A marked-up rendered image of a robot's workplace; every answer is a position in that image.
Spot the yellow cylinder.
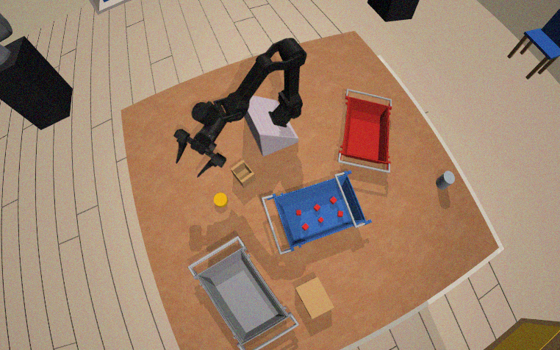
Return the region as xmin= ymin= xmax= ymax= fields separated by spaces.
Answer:
xmin=214 ymin=193 xmax=228 ymax=207

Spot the small tan open box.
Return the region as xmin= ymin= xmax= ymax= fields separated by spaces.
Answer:
xmin=231 ymin=160 xmax=256 ymax=188

